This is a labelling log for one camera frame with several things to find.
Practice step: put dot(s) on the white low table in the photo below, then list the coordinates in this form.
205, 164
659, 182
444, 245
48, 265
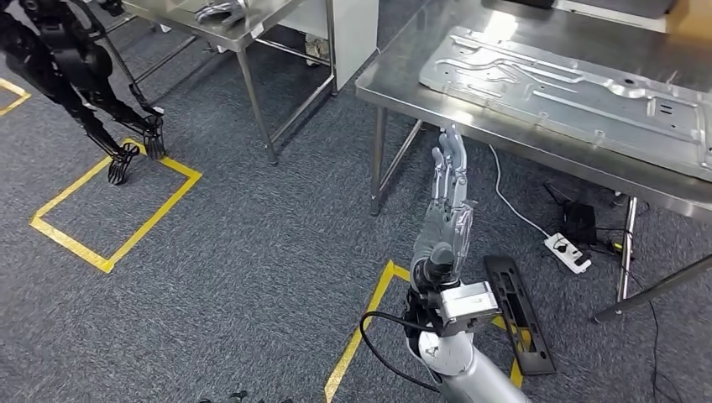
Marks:
612, 14

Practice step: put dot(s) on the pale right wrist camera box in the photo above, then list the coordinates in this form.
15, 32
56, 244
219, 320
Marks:
470, 306

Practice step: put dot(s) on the large grey metal plate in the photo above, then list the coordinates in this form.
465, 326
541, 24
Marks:
556, 94

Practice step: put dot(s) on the white side cabinet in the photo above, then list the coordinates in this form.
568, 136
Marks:
356, 33

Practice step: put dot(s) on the stainless steel side table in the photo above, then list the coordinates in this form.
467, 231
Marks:
233, 33

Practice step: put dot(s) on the silver metal part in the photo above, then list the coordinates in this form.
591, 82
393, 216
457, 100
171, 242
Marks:
219, 11

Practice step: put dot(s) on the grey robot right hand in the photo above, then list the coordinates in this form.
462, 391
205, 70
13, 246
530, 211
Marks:
445, 233

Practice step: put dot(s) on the black humanoid robot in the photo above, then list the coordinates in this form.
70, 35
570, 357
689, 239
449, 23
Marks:
67, 61

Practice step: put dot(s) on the white power strip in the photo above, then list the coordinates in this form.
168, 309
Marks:
567, 253

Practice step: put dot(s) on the black plastic plate frame part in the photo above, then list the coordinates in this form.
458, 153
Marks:
503, 278

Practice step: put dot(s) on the stainless steel workbench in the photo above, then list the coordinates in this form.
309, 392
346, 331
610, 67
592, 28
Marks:
400, 78

